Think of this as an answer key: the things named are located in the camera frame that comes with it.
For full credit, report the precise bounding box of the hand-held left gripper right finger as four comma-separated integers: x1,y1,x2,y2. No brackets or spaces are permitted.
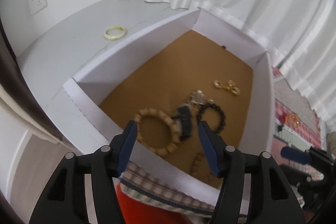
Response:
197,121,307,224

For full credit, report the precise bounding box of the silver pendant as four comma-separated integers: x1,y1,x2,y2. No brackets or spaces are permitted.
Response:
188,90,214,107

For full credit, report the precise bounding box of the patchwork cat blanket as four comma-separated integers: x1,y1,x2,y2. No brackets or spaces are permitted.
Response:
113,67,326,216

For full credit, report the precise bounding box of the plaid cloth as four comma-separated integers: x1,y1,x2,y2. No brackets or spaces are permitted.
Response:
115,182,218,224

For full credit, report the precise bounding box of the black bead bracelet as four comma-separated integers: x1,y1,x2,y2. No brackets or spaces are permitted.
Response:
197,103,226,135

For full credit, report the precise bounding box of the pale jade bangle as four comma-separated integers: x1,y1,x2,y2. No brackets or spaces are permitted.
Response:
104,26,128,41

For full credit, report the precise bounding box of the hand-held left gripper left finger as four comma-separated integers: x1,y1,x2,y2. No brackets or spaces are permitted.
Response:
28,120,138,224

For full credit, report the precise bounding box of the tan wooden bead bracelet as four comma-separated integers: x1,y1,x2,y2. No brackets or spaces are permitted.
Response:
134,108,182,153

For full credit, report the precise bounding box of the amber bead bracelet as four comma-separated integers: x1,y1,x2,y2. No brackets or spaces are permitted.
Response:
189,152,223,189

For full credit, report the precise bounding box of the amber bangle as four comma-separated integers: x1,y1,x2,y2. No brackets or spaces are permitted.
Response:
287,113,300,125

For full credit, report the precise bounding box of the white wall socket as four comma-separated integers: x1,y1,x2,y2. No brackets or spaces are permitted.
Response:
28,0,48,15

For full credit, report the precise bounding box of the gold ring cluster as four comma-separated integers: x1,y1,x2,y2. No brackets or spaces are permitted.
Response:
213,79,241,96

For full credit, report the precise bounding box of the white cardboard box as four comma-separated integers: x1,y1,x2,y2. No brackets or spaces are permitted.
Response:
63,8,276,216

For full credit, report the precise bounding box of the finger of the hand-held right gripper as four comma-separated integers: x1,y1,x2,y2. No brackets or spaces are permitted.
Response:
280,147,312,165
280,164,313,183

